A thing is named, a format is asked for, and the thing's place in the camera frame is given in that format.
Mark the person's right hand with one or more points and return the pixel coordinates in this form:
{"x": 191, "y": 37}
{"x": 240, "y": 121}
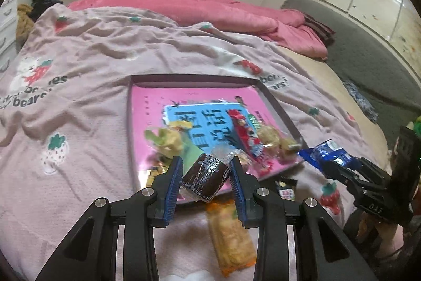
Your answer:
{"x": 381, "y": 235}

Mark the orange cracker packet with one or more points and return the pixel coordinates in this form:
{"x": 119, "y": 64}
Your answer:
{"x": 232, "y": 235}

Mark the brown cake packet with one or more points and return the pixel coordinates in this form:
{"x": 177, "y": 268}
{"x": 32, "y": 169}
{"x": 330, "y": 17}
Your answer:
{"x": 204, "y": 175}

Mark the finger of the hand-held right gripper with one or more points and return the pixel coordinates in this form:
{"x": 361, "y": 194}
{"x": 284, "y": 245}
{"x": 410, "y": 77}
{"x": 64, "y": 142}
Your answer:
{"x": 345, "y": 180}
{"x": 348, "y": 165}

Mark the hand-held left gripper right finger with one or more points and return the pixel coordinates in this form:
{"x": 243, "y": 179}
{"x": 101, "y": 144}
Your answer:
{"x": 238, "y": 198}

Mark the dark tray with pink base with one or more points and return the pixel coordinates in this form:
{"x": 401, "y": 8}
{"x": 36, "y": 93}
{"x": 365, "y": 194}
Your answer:
{"x": 148, "y": 103}

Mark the green yellow cake packet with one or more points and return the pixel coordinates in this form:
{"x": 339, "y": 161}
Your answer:
{"x": 166, "y": 136}

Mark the blue snack packet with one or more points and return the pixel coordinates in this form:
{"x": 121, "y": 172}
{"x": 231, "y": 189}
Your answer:
{"x": 325, "y": 151}

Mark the dark striped pillow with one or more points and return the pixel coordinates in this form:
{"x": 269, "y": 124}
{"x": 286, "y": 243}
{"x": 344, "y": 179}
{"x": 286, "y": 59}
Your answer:
{"x": 319, "y": 29}

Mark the dark patterned cloth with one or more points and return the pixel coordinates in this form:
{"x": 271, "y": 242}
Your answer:
{"x": 360, "y": 100}

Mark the clear cookie packet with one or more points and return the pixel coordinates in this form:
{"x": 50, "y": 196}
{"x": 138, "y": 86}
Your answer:
{"x": 274, "y": 139}

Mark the light green snack packet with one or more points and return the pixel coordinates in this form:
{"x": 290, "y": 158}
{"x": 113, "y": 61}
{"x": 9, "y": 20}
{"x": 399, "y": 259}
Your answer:
{"x": 192, "y": 157}

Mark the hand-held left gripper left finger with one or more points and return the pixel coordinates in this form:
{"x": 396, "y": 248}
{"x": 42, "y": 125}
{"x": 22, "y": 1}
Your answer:
{"x": 172, "y": 190}

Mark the brown plush toy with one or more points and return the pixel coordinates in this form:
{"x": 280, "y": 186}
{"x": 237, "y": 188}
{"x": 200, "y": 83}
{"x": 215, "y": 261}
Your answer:
{"x": 25, "y": 19}

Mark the pink duvet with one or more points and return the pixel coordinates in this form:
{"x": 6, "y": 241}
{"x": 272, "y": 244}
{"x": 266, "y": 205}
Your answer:
{"x": 213, "y": 9}

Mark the pink strawberry printed blanket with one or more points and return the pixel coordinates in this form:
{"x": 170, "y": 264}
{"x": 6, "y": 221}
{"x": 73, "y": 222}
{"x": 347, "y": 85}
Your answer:
{"x": 82, "y": 54}

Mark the yellow snack packet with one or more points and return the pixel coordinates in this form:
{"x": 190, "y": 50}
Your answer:
{"x": 156, "y": 169}

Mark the dark cartoon snack packet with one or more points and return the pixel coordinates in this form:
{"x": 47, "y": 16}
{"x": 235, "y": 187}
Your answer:
{"x": 286, "y": 188}

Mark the red snack packet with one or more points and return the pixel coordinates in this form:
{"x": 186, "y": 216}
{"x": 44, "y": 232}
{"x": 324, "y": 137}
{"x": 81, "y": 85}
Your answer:
{"x": 243, "y": 129}

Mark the white drawer unit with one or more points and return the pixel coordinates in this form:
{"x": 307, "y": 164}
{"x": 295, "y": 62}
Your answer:
{"x": 6, "y": 30}

